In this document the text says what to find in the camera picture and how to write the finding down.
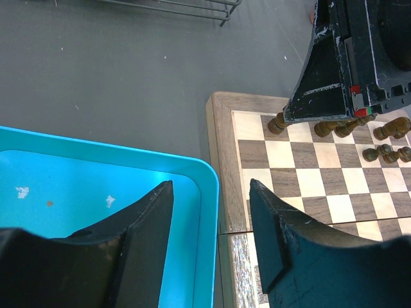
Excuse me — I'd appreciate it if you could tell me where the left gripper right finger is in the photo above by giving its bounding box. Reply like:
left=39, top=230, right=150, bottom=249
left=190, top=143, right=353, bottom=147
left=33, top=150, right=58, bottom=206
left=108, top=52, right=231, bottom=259
left=250, top=179, right=377, bottom=307

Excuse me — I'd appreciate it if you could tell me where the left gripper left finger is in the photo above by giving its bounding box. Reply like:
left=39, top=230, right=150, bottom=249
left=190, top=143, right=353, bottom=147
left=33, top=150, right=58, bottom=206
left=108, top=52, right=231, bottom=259
left=53, top=181, right=174, bottom=307

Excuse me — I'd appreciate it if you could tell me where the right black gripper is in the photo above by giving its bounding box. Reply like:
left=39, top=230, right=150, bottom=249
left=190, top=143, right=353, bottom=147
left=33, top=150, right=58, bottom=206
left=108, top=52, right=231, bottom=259
left=283, top=1, right=410, bottom=124

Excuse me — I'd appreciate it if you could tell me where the dark king chess piece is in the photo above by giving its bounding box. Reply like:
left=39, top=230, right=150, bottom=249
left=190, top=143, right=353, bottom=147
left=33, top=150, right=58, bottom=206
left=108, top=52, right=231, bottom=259
left=314, top=121, right=347, bottom=138

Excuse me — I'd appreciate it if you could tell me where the dark queen chess piece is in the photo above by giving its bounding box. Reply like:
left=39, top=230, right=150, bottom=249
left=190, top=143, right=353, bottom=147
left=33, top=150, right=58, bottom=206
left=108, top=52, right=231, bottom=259
left=335, top=114, right=377, bottom=138

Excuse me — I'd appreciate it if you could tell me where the wooden chess board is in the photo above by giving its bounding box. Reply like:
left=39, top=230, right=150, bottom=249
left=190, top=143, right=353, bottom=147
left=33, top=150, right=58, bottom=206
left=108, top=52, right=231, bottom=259
left=206, top=92, right=410, bottom=307

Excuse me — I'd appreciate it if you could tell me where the blue plastic tray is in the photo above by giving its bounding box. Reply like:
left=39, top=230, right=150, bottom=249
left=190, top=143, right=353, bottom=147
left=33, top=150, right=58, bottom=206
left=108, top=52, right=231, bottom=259
left=1, top=127, right=219, bottom=307

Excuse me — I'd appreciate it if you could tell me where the black wire dish rack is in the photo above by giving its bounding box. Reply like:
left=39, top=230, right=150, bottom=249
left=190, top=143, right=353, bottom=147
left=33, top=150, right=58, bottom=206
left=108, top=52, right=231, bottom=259
left=102, top=0, right=242, bottom=26

